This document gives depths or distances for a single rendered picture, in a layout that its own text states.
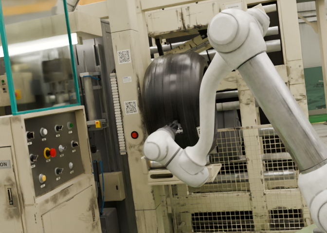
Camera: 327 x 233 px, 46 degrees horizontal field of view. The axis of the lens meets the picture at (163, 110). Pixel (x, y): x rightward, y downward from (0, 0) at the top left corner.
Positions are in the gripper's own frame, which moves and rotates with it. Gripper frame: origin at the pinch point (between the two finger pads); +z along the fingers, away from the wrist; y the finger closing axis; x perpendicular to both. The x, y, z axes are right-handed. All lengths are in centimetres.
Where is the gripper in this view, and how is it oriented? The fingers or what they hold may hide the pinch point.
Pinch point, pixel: (175, 124)
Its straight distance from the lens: 189.3
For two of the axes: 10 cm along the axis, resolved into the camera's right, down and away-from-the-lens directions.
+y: -9.5, 1.2, 2.8
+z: 2.5, -2.2, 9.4
